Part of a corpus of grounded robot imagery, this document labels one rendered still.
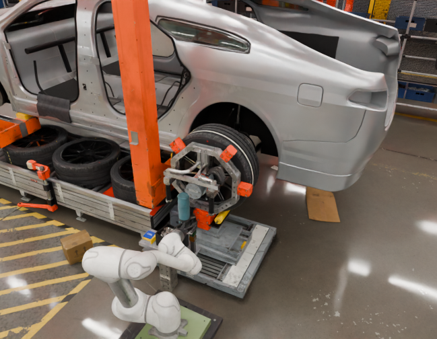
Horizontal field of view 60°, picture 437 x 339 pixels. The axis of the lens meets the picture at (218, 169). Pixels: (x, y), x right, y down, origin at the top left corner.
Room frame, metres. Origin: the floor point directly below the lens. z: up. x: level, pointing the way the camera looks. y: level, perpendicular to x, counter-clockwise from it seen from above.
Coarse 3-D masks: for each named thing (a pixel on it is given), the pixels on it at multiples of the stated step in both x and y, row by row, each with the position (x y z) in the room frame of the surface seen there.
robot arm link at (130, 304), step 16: (96, 256) 1.24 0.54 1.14; (112, 256) 1.24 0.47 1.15; (96, 272) 1.20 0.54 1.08; (112, 272) 1.19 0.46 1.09; (112, 288) 1.29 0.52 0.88; (128, 288) 1.33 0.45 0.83; (112, 304) 1.45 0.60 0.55; (128, 304) 1.36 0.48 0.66; (144, 304) 1.43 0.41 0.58; (128, 320) 1.40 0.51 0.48; (144, 320) 1.39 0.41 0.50
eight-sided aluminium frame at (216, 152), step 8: (192, 144) 2.37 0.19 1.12; (200, 144) 2.37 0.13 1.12; (184, 152) 2.37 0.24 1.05; (200, 152) 2.32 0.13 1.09; (208, 152) 2.29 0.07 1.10; (216, 152) 2.26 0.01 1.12; (176, 160) 2.40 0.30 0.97; (176, 168) 2.45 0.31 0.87; (232, 168) 2.26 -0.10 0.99; (232, 176) 2.21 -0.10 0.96; (240, 176) 2.24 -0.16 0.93; (176, 184) 2.40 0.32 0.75; (232, 184) 2.21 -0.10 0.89; (232, 192) 2.21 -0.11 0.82; (192, 200) 2.36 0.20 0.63; (200, 200) 2.38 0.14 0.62; (232, 200) 2.20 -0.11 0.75; (200, 208) 2.32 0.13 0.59; (208, 208) 2.29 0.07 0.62; (216, 208) 2.27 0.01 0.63; (224, 208) 2.23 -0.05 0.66
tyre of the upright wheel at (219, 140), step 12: (192, 132) 2.55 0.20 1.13; (204, 132) 2.46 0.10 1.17; (216, 132) 2.45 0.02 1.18; (228, 132) 2.48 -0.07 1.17; (204, 144) 2.40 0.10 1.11; (216, 144) 2.35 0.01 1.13; (228, 144) 2.34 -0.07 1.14; (240, 144) 2.40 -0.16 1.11; (240, 156) 2.30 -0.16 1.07; (252, 156) 2.40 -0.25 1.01; (240, 168) 2.27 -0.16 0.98; (252, 168) 2.33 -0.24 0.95; (180, 180) 2.48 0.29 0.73; (240, 180) 2.27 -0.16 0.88; (252, 180) 2.30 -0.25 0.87; (216, 204) 2.35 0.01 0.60
